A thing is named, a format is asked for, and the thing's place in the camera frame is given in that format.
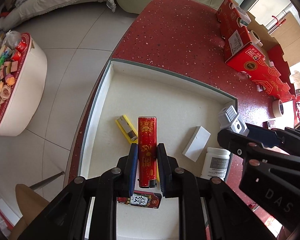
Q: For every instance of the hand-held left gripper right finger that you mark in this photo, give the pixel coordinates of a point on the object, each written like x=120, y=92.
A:
x=163, y=165

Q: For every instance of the grey tray with white inside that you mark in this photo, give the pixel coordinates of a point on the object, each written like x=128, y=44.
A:
x=165, y=100

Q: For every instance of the red lighter with gold print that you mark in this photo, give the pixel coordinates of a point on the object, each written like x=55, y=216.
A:
x=147, y=142

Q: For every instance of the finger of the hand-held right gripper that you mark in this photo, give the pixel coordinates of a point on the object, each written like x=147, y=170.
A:
x=262, y=135
x=230, y=140

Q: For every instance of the yellow utility knife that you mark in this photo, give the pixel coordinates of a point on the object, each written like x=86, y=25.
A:
x=125, y=127

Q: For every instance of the white bottle with grey label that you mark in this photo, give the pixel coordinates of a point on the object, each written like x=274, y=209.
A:
x=216, y=155

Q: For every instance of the white plug adapter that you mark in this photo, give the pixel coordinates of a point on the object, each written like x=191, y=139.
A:
x=231, y=118

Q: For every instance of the masking tape roll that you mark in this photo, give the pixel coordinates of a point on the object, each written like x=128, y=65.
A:
x=275, y=108

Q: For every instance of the pile of colourful snacks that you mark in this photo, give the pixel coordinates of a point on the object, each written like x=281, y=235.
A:
x=5, y=70

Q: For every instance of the small red box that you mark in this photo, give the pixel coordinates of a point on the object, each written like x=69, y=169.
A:
x=270, y=125

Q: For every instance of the white round table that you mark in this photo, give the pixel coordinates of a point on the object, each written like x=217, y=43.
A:
x=27, y=85

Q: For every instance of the white rectangular block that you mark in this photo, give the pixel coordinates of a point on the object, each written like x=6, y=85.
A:
x=196, y=142

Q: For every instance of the wooden stool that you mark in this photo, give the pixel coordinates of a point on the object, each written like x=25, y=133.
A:
x=27, y=205

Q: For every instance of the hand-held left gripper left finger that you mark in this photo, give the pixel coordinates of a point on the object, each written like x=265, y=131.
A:
x=133, y=160

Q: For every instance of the lighter with tile print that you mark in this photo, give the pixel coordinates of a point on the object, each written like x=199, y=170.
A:
x=150, y=202

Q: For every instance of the large red carton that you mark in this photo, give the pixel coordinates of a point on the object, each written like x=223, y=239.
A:
x=252, y=65

